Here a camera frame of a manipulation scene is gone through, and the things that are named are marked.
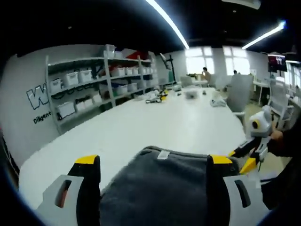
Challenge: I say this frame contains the grey towel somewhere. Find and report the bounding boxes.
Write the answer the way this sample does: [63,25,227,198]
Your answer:
[100,145,240,226]

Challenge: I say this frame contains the person's right hand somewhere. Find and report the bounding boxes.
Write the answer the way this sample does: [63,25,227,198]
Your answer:
[269,129,285,142]

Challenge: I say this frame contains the white mesh chair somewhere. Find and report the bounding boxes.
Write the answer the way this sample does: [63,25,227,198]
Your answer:
[268,80,294,129]

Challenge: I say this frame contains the grey office chair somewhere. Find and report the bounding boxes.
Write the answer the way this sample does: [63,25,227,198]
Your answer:
[227,74,253,125]

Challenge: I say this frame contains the white desk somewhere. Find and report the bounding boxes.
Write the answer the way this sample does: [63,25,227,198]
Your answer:
[253,80,271,106]

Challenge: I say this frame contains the white grey device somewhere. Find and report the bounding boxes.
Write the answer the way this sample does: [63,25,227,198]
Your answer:
[210,90,228,108]

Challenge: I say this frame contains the hanging monitor screen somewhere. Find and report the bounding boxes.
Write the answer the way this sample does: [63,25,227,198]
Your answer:
[268,54,287,73]

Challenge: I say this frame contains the bright window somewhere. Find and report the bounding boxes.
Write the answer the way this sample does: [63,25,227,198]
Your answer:
[185,46,249,76]

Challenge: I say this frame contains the short ceiling light strip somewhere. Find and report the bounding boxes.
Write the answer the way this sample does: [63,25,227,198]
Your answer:
[242,22,286,50]

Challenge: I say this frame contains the pile of spare grippers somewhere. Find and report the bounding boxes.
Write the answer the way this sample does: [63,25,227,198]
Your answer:
[145,89,169,104]

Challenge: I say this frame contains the black tripod stand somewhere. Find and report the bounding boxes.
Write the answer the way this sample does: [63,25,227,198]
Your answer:
[159,53,177,83]

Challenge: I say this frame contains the group of white storage bins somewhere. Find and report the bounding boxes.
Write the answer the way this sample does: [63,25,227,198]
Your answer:
[49,44,158,118]

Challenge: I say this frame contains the grey metal shelving unit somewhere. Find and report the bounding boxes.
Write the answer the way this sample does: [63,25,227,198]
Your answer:
[46,53,159,135]

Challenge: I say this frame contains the ceiling vent panel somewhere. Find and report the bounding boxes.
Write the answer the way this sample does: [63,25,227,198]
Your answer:
[222,0,261,9]

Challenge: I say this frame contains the long ceiling light strip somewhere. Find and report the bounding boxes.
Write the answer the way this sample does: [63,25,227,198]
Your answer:
[145,0,190,49]

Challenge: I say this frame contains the black cable bundle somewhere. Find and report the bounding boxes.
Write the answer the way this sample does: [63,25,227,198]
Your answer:
[50,84,95,99]

